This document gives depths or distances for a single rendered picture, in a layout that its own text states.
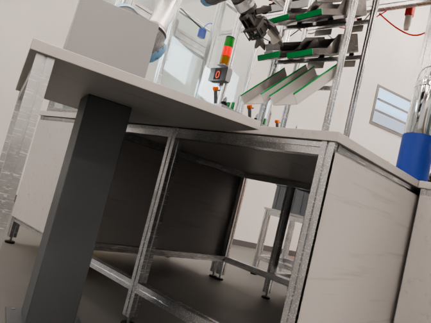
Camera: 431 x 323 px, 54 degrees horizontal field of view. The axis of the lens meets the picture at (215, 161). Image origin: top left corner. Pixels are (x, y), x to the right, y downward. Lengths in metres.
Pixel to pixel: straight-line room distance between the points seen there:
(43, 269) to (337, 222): 0.98
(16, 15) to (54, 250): 4.13
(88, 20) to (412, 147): 1.58
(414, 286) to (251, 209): 4.55
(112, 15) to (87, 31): 0.11
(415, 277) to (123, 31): 1.47
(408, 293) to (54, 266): 1.35
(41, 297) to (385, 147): 7.08
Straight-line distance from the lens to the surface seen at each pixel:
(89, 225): 1.56
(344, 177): 1.35
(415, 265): 1.91
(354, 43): 1.86
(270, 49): 1.81
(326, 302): 1.42
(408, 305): 1.92
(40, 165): 2.75
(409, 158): 2.25
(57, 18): 5.47
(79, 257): 1.58
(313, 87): 1.64
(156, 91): 1.22
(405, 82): 8.49
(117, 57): 1.57
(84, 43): 1.56
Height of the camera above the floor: 0.58
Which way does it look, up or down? 5 degrees up
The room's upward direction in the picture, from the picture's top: 14 degrees clockwise
